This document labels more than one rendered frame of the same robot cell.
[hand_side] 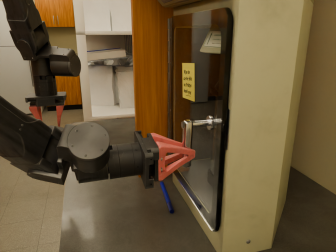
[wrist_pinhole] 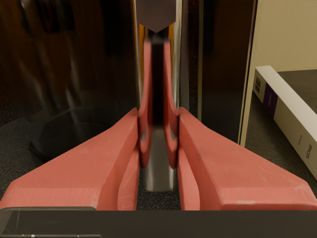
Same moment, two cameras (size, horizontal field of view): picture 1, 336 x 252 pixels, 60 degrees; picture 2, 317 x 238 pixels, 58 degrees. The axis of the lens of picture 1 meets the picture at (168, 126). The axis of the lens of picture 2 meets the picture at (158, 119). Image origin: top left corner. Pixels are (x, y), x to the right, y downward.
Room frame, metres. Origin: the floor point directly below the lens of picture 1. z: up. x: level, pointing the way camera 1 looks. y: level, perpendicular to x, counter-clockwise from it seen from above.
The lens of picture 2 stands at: (0.46, 0.05, 1.22)
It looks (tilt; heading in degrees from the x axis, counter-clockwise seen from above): 35 degrees down; 289
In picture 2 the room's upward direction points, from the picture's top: 5 degrees counter-clockwise
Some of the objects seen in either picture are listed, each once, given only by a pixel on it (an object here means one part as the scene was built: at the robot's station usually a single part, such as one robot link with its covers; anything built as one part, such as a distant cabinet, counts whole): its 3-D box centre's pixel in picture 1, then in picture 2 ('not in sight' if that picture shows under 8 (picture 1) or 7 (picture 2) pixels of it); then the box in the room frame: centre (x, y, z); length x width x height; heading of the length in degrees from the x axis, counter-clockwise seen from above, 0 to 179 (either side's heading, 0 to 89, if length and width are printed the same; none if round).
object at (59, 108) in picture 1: (52, 112); not in sight; (0.80, 0.33, 1.14); 0.07 x 0.07 x 0.09; 16
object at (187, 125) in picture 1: (195, 141); (157, 77); (0.49, -0.05, 1.17); 0.05 x 0.03 x 0.10; 106
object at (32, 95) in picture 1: (45, 87); not in sight; (0.80, 0.34, 1.21); 0.10 x 0.07 x 0.07; 106
